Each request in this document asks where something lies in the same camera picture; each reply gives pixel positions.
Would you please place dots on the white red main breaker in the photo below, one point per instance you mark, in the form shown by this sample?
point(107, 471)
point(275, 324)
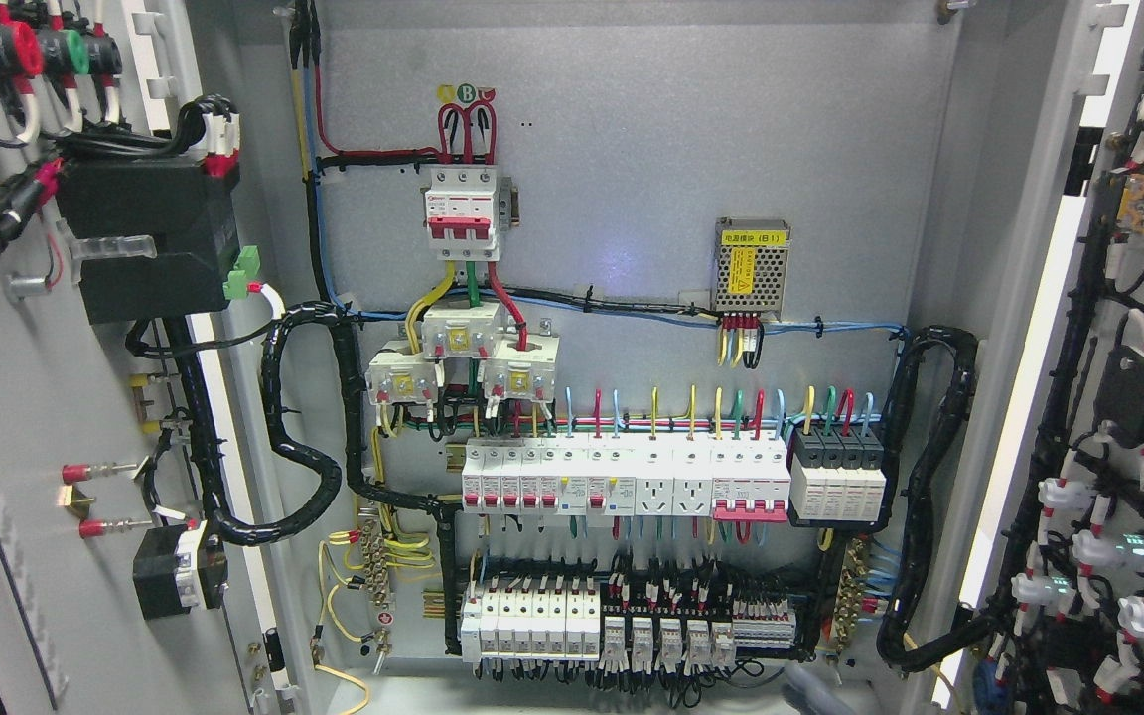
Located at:
point(463, 213)

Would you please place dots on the black white surge protector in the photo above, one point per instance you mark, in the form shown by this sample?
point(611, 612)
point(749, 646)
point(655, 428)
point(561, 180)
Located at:
point(836, 478)

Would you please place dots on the brass ground terminal bar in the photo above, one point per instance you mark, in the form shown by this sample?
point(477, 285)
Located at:
point(373, 547)

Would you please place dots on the white fuse holder blocks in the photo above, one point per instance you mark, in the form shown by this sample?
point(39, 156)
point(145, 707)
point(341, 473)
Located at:
point(461, 341)

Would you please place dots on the grey cabinet door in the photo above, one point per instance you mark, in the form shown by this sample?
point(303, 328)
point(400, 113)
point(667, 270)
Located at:
point(72, 637)
point(1060, 625)

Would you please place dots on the black digital power meter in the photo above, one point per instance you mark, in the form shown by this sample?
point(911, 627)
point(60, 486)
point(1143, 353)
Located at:
point(164, 234)

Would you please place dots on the white socket breaker row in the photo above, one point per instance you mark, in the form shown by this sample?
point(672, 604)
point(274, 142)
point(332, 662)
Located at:
point(629, 475)

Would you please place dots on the metal mesh power supply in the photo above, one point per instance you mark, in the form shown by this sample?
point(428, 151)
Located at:
point(751, 265)

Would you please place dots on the lower relay terminal row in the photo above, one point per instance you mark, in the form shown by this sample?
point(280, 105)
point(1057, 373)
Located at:
point(624, 625)

